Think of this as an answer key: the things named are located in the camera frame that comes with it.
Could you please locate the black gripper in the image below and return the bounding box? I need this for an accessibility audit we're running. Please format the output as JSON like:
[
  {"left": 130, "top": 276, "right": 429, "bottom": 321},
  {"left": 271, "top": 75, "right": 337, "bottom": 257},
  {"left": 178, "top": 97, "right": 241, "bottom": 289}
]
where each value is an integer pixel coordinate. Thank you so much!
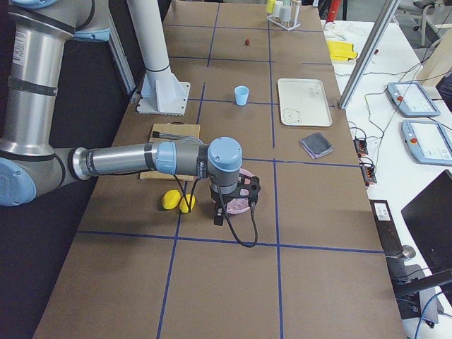
[{"left": 210, "top": 184, "right": 236, "bottom": 226}]

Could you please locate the cream bear tray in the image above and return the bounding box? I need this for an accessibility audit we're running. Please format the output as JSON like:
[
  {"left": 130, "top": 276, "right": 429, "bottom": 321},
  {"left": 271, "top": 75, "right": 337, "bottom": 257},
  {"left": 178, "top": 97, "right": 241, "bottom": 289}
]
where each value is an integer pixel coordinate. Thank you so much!
[{"left": 278, "top": 78, "right": 333, "bottom": 127}]

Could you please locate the grey folded cloth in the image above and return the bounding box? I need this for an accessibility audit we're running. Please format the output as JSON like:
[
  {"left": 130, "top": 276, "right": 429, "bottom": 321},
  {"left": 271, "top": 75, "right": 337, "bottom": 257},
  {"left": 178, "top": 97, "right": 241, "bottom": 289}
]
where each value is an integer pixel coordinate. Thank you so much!
[{"left": 299, "top": 132, "right": 334, "bottom": 159}]

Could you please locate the teach pendant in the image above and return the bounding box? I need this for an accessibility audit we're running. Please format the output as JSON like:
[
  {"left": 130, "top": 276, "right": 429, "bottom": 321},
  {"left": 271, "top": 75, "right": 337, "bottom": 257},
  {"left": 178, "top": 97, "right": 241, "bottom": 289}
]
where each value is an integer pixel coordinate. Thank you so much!
[
  {"left": 401, "top": 120, "right": 451, "bottom": 166},
  {"left": 387, "top": 81, "right": 441, "bottom": 117}
]

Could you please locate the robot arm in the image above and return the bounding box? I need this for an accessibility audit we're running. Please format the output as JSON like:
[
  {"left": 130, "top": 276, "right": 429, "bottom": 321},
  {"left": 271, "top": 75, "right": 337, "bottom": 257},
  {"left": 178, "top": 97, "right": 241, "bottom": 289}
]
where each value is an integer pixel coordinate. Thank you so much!
[{"left": 1, "top": 1, "right": 246, "bottom": 225}]

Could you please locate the aluminium frame post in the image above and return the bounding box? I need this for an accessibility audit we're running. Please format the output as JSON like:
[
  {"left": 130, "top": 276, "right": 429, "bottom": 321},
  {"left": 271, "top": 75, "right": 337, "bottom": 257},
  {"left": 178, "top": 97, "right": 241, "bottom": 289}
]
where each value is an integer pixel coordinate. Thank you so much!
[{"left": 338, "top": 0, "right": 400, "bottom": 109}]

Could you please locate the wooden cutting board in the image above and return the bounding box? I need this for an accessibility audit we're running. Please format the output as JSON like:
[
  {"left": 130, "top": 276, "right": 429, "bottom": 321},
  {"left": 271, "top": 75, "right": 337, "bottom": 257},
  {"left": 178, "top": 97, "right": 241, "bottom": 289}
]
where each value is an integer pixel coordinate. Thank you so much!
[{"left": 139, "top": 122, "right": 201, "bottom": 180}]

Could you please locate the yellow cloth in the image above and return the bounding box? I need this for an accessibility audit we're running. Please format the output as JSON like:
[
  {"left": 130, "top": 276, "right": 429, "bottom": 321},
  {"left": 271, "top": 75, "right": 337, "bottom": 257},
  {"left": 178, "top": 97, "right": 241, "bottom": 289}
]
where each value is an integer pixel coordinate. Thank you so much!
[{"left": 326, "top": 40, "right": 358, "bottom": 61}]

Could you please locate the yellow lemon near edge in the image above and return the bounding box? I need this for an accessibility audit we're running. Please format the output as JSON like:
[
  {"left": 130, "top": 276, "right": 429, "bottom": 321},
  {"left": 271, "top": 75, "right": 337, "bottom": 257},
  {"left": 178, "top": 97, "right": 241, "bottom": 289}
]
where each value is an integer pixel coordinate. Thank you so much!
[{"left": 162, "top": 189, "right": 182, "bottom": 210}]

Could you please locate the black power box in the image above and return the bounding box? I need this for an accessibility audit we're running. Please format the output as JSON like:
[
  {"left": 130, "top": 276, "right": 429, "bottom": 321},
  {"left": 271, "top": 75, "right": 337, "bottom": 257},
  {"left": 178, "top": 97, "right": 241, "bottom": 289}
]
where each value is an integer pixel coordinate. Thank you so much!
[{"left": 369, "top": 199, "right": 403, "bottom": 257}]

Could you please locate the yellow lemon near bowl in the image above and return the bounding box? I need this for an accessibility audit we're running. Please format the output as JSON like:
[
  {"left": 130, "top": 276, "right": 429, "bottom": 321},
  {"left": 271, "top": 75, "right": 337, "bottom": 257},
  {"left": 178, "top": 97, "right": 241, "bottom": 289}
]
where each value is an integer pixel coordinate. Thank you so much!
[{"left": 179, "top": 194, "right": 196, "bottom": 214}]

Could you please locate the black monitor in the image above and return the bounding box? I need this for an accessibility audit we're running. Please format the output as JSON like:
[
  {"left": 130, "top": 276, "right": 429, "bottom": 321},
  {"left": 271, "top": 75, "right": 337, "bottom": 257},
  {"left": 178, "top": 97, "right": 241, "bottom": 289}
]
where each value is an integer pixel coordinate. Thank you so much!
[{"left": 402, "top": 169, "right": 452, "bottom": 273}]

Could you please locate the steel rod black tip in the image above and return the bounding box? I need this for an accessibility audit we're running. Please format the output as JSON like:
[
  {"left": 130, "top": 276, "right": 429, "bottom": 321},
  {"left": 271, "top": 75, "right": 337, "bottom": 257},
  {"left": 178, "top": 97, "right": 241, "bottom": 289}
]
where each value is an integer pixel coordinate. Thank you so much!
[{"left": 151, "top": 131, "right": 186, "bottom": 140}]

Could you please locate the pink bowl of ice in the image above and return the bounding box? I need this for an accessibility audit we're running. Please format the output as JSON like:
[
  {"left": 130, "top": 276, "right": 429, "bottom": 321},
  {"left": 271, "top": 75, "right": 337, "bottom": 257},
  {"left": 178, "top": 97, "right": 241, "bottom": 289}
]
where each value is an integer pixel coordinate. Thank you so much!
[{"left": 227, "top": 168, "right": 254, "bottom": 215}]

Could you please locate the far teach pendant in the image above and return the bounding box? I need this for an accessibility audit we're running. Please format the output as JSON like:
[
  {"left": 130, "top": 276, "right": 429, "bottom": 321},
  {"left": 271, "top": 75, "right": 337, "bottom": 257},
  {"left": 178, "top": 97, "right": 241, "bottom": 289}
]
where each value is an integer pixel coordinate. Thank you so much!
[{"left": 387, "top": 81, "right": 441, "bottom": 117}]

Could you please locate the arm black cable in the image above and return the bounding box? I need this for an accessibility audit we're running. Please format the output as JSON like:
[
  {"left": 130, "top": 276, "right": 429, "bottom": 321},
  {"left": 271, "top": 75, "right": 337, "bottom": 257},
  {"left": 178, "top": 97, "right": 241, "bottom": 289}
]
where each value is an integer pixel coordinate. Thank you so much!
[{"left": 172, "top": 172, "right": 258, "bottom": 248}]

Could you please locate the near teach pendant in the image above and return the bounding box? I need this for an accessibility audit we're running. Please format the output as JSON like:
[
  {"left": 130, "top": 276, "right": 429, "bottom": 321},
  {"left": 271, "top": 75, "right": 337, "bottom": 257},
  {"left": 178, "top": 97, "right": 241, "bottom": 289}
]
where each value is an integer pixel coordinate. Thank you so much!
[{"left": 401, "top": 120, "right": 451, "bottom": 166}]

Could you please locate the white wire cup rack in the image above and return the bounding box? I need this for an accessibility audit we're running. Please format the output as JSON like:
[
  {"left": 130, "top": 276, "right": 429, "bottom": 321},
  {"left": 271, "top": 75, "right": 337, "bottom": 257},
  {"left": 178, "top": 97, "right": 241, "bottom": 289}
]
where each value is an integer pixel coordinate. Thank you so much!
[{"left": 266, "top": 0, "right": 302, "bottom": 31}]

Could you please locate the light blue cup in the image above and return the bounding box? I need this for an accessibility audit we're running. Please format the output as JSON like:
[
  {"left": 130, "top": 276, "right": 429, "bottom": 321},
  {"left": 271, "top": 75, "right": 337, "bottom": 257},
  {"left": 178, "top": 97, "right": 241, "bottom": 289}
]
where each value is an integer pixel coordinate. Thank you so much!
[{"left": 234, "top": 85, "right": 249, "bottom": 106}]

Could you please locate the yellow upturned cup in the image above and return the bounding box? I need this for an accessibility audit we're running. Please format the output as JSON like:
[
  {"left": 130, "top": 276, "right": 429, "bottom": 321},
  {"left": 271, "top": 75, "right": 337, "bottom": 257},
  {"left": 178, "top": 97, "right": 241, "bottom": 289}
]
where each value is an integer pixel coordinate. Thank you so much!
[{"left": 266, "top": 0, "right": 276, "bottom": 15}]

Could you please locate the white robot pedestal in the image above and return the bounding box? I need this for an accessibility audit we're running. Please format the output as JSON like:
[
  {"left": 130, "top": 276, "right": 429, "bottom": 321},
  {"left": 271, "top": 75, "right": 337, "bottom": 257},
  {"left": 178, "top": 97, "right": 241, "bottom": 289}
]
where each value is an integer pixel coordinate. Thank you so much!
[{"left": 127, "top": 0, "right": 191, "bottom": 116}]

